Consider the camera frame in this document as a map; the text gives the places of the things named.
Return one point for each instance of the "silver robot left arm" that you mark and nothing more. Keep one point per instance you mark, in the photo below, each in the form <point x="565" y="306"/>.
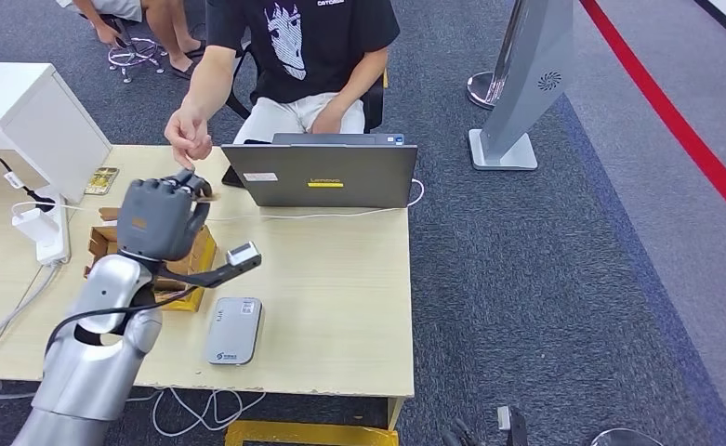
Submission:
<point x="88" y="375"/>

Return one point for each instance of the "grey laptop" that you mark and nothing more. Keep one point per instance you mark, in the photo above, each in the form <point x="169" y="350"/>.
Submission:
<point x="325" y="178"/>

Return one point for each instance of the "round chrome base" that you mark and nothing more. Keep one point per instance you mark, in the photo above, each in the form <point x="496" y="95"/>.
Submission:
<point x="624" y="438"/>

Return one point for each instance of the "yellow wooden key box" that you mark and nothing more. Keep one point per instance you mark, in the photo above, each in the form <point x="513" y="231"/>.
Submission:
<point x="199" y="258"/>

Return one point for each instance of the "grey card reader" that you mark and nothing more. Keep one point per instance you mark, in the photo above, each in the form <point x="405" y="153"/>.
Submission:
<point x="234" y="331"/>

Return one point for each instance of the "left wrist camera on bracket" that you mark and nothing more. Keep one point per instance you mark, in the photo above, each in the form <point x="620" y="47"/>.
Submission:
<point x="244" y="253"/>

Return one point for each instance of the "white desk power strip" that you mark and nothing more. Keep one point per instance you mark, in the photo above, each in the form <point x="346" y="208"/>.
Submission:
<point x="54" y="246"/>

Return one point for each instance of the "gold patterned card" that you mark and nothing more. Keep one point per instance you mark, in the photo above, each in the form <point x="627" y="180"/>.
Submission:
<point x="101" y="181"/>

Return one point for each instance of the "yellow floor tape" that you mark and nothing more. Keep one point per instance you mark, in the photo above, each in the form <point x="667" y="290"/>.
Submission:
<point x="313" y="434"/>

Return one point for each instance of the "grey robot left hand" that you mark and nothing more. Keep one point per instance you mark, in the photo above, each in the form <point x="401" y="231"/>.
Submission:
<point x="156" y="215"/>

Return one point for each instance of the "person's left forearm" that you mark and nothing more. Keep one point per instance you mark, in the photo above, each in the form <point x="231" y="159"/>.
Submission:
<point x="359" y="80"/>

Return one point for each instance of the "person on stool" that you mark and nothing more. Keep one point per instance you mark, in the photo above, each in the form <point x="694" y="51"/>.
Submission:
<point x="153" y="18"/>

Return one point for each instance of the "person's right hand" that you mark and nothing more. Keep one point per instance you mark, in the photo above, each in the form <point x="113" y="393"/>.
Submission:
<point x="189" y="138"/>

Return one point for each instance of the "light wooden desk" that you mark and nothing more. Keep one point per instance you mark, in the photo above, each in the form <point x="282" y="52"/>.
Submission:
<point x="325" y="295"/>

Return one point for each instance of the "grey kiosk stand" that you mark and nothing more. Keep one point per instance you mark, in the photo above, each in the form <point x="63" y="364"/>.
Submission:
<point x="526" y="80"/>

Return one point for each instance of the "seated person at laptop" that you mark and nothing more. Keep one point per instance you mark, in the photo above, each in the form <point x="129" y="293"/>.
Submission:
<point x="304" y="55"/>

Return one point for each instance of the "person's right forearm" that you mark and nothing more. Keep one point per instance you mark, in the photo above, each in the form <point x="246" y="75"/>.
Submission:
<point x="208" y="80"/>

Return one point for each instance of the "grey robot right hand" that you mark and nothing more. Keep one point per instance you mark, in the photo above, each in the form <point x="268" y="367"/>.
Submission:
<point x="464" y="436"/>

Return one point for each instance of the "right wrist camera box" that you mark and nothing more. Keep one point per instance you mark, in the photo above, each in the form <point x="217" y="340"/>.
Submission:
<point x="513" y="428"/>

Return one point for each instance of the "person's left hand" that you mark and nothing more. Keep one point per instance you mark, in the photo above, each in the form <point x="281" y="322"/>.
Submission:
<point x="327" y="120"/>

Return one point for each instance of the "chrome stanchion post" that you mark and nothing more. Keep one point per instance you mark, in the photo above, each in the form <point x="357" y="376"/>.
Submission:
<point x="484" y="91"/>

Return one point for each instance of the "black phone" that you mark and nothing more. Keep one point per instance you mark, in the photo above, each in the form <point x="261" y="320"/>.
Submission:
<point x="232" y="178"/>

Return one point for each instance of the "white box cabinet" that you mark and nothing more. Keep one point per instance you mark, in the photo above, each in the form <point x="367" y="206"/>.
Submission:
<point x="36" y="117"/>

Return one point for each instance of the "black office chair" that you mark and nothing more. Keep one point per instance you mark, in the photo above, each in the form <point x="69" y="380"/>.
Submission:
<point x="375" y="98"/>

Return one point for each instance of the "chrome stool base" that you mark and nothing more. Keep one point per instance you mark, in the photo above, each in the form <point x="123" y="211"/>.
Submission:
<point x="133" y="55"/>

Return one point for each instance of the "white power adapter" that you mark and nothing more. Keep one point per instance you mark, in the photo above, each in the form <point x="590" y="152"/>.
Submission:
<point x="35" y="224"/>

